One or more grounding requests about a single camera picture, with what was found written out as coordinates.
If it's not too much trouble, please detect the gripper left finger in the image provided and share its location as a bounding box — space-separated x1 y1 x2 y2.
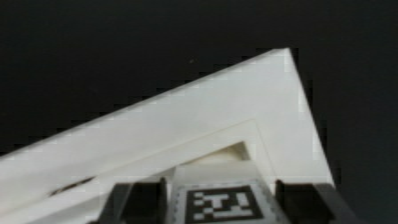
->
88 178 168 224

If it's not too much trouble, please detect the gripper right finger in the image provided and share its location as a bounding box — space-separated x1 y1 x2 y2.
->
276 180 363 224

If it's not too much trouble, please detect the white table leg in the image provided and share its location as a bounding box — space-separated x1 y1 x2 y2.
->
166 142 292 224

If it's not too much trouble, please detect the white square table top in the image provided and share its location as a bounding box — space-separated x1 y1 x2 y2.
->
0 120 278 224

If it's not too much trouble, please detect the white U-shaped fence frame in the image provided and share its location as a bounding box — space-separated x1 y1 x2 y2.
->
0 49 333 224

